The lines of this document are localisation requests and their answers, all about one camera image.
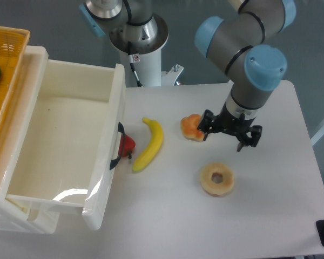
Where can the yellow banana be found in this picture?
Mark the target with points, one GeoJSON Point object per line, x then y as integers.
{"type": "Point", "coordinates": [153, 147]}

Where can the white plastic drawer cabinet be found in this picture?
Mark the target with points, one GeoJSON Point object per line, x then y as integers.
{"type": "Point", "coordinates": [15, 126]}

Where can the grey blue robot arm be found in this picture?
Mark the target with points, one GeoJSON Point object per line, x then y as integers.
{"type": "Point", "coordinates": [237, 48]}

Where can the black top drawer handle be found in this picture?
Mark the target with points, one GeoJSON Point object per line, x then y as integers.
{"type": "Point", "coordinates": [118, 145]}

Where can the plain ring donut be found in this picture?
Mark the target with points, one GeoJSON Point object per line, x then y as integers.
{"type": "Point", "coordinates": [217, 179]}

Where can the white drawer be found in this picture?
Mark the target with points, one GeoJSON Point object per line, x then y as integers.
{"type": "Point", "coordinates": [64, 164]}

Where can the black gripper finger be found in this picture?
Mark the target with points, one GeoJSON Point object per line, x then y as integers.
{"type": "Point", "coordinates": [206, 123]}
{"type": "Point", "coordinates": [250, 137]}

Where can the orange woven basket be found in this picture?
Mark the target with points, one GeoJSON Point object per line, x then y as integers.
{"type": "Point", "coordinates": [13, 43]}

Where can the red bell pepper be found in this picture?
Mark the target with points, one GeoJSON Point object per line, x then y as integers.
{"type": "Point", "coordinates": [126, 146]}

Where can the knotted bread roll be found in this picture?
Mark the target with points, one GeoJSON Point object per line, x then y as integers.
{"type": "Point", "coordinates": [189, 128]}

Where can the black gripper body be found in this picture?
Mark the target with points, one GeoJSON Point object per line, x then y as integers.
{"type": "Point", "coordinates": [226, 123]}

